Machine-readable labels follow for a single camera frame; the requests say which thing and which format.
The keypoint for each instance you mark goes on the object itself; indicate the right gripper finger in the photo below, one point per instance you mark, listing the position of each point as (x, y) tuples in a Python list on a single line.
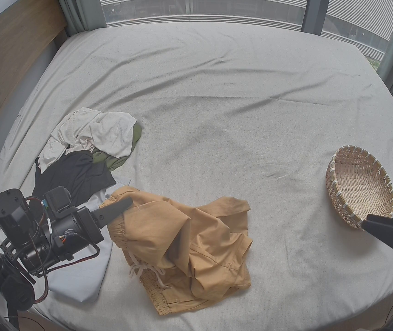
[(386, 234), (387, 220)]

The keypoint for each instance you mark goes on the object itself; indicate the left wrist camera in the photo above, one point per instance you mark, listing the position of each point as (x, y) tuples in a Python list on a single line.
[(58, 198)]

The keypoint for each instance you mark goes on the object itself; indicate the green garment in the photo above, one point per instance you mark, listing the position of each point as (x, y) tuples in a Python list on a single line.
[(113, 162)]

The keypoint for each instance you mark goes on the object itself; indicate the pale blue garment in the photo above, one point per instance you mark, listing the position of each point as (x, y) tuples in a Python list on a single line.
[(79, 274)]

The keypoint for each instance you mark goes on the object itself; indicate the tan shorts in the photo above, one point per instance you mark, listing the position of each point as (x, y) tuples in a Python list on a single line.
[(210, 240)]

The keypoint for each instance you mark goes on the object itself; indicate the round woven basket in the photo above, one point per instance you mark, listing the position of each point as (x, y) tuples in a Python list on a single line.
[(361, 184)]

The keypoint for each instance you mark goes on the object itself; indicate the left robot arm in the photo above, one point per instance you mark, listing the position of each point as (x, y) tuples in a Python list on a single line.
[(10, 209)]

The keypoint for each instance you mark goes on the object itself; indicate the bed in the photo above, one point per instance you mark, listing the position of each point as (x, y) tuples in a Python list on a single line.
[(217, 98)]

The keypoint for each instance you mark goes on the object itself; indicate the white garment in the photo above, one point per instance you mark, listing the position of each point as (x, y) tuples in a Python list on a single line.
[(106, 133)]

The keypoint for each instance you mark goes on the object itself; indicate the black garment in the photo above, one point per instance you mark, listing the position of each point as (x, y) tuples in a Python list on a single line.
[(72, 176)]

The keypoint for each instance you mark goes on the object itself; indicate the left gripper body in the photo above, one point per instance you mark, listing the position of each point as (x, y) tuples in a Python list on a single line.
[(75, 229)]

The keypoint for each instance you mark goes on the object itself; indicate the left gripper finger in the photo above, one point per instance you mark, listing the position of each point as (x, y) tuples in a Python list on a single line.
[(108, 214)]

